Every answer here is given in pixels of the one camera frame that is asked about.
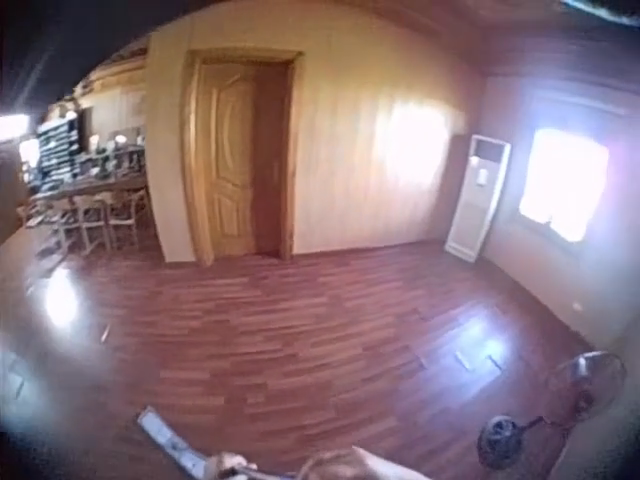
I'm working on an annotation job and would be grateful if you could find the person's left hand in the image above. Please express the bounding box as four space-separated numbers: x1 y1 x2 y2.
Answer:
206 450 260 480

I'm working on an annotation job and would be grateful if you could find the person's right hand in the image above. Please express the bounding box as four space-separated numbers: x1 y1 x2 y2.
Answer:
298 447 369 480

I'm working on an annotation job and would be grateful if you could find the mop with grey handle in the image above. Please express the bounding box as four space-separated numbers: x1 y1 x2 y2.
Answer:
135 404 299 480

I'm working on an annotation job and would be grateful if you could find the white wooden chair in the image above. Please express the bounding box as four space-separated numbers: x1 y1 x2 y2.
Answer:
105 188 149 250
69 193 110 252

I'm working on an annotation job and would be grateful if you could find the wooden panel door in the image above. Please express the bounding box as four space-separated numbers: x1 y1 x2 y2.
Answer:
195 60 262 262

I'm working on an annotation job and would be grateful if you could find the cluttered wooden dining table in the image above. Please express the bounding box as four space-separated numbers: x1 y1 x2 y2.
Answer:
27 144 150 211

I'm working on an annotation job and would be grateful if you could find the dark cluttered shelf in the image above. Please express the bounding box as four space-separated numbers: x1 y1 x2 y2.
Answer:
33 118 80 194

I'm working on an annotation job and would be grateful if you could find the white floor standing air conditioner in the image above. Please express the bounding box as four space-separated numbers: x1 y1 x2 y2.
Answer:
443 133 513 263

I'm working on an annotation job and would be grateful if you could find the bright window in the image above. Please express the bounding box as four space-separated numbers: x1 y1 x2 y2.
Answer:
518 126 612 243

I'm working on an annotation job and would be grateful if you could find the wooden door frame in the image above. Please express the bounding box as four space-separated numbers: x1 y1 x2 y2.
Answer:
180 46 306 265

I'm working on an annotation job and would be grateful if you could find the dark pedestal fan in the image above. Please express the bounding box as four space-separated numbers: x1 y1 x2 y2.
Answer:
476 350 629 459

